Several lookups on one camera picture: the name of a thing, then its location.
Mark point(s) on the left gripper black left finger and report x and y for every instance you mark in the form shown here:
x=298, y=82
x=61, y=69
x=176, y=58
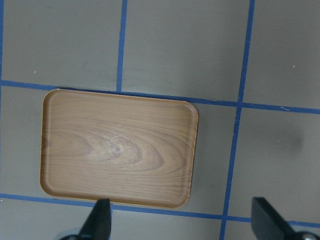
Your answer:
x=98, y=224

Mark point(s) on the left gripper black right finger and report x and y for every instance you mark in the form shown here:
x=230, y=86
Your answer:
x=268, y=224

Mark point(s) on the wooden tray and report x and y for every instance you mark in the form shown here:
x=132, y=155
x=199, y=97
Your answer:
x=128, y=149

